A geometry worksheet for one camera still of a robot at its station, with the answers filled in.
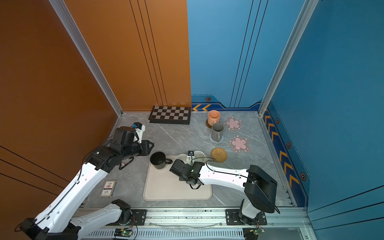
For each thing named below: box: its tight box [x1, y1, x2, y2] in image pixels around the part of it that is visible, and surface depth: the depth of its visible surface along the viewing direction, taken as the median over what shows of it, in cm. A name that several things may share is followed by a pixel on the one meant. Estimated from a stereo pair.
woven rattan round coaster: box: [210, 147, 228, 163], surface depth 98 cm
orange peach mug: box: [207, 110, 221, 126], surface depth 108 cm
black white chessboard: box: [148, 105, 191, 125], surface depth 118 cm
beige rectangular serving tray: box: [143, 155, 213, 201], surface depth 84 cm
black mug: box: [150, 151, 173, 170], surface depth 88 cm
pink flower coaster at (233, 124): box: [223, 116, 243, 131], surface depth 115 cm
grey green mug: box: [211, 122, 225, 143], surface depth 98 cm
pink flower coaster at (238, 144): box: [228, 134, 250, 154], surface depth 104 cm
